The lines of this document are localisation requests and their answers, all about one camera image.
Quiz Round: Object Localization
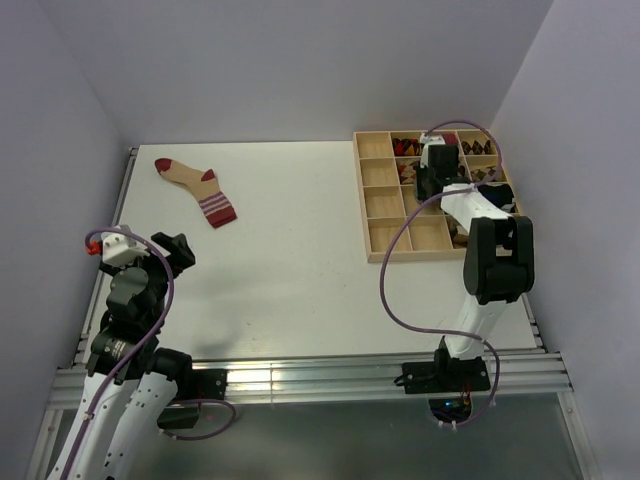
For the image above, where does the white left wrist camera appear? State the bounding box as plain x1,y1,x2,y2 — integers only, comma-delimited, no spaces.
85,225,150,267

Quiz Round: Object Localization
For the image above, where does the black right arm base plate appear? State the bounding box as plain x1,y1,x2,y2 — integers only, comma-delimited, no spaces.
394,358,491,425

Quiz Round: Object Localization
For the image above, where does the crimson rolled sock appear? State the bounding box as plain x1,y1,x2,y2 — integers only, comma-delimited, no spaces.
442,132,458,146

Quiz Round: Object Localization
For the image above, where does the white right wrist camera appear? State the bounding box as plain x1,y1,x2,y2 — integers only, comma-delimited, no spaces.
419,132,447,147

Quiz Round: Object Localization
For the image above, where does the grey brown argyle rolled sock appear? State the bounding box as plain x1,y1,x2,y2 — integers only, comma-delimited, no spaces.
470,166,504,183

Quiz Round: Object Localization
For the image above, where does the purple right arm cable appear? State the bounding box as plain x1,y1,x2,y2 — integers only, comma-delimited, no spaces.
379,118,504,429

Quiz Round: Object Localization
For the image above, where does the red orange argyle rolled sock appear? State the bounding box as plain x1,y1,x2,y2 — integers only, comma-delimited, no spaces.
392,137,422,157

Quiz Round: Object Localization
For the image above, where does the tan orange argyle sock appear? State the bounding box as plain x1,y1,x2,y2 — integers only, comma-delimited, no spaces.
396,158,420,185

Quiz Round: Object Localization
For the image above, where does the brown white argyle rolled sock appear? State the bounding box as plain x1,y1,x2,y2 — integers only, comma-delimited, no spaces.
460,136,495,156

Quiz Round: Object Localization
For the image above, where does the beige rolled sock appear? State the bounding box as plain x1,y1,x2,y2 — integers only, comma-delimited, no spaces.
446,216,469,249

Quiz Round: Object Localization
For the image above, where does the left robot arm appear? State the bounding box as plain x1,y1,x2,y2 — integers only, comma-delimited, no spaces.
49,226,196,479

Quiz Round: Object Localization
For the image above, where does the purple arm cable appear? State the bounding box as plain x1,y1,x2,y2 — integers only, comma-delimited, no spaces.
59,228,237,480
379,118,504,429

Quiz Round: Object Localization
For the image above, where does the black blue rolled sock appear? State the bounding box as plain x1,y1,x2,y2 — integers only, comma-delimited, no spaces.
478,183,516,213

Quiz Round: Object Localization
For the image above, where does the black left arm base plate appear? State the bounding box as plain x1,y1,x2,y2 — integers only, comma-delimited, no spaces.
157,369,227,432

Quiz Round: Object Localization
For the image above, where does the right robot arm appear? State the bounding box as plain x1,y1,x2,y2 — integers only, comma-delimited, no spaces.
415,137,534,390

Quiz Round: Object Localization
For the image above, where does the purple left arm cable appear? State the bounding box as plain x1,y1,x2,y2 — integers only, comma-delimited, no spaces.
59,228,237,480

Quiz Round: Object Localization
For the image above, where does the tan sock with purple stripes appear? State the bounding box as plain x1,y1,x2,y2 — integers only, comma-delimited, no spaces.
154,158,237,228

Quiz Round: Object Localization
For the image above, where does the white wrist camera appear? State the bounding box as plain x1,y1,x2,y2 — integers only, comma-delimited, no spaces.
85,225,150,267
419,132,447,147

